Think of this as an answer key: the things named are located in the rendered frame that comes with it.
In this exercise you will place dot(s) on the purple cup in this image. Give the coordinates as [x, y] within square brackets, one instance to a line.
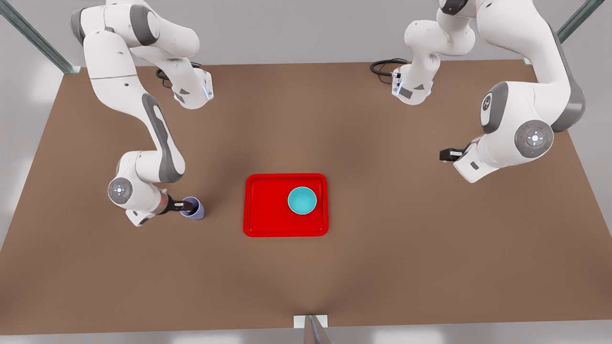
[196, 214]

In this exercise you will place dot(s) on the teal bowl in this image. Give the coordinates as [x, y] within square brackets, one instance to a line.
[302, 200]

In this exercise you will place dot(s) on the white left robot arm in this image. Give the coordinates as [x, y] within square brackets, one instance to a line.
[516, 38]

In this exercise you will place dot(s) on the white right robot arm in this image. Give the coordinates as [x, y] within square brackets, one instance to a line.
[114, 81]

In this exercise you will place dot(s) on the red tray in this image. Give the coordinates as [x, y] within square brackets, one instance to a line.
[267, 205]

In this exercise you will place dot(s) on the silver frame post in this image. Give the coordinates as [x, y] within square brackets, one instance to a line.
[576, 18]
[33, 36]
[311, 329]

